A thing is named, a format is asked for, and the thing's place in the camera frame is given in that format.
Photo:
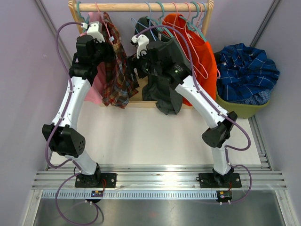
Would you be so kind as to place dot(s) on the light blue wire hanger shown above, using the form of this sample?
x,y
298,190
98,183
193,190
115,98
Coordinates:
x,y
134,23

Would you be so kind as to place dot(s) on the pink shirt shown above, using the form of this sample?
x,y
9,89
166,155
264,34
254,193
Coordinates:
x,y
95,93

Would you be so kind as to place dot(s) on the teal hanger with orange shirt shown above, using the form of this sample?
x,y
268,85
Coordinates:
x,y
191,23

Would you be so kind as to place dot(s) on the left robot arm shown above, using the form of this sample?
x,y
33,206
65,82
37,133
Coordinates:
x,y
61,135

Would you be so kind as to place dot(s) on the green laundry basket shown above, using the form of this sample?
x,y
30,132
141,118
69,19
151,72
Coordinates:
x,y
242,110

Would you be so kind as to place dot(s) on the pink hanger with plaid shirt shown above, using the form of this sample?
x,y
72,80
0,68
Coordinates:
x,y
111,38

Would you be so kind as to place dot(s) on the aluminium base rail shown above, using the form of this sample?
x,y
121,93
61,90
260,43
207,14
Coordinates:
x,y
152,184

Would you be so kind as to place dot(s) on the dark grey shirt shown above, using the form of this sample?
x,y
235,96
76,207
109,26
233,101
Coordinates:
x,y
167,100

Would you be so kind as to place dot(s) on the orange t-shirt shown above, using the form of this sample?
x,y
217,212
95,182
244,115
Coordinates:
x,y
210,86

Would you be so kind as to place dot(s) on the blue plaid shirt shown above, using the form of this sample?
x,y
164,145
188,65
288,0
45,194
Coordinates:
x,y
244,71

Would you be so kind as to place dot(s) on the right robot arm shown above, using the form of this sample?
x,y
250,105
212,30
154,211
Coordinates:
x,y
165,61

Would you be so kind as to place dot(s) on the teal hanger with pink shirt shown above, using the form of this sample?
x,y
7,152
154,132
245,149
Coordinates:
x,y
86,20

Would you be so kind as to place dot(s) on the red brown plaid shirt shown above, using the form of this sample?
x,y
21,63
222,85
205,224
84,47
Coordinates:
x,y
120,86

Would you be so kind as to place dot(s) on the blue checked shirt in basket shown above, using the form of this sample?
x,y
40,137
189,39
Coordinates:
x,y
260,98

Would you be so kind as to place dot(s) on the blue hanger at rack end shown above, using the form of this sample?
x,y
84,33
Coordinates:
x,y
205,13

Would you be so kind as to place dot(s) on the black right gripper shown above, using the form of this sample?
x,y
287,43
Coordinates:
x,y
132,62

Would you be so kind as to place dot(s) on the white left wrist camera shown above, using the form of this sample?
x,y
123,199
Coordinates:
x,y
94,30

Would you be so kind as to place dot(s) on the pink empty wire hanger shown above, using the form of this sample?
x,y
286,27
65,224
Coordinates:
x,y
202,50
181,35

